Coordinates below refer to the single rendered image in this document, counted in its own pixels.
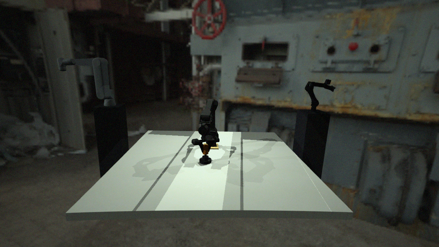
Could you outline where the orange tapered knob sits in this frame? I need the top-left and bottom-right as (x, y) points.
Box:
(203, 144), (209, 155)

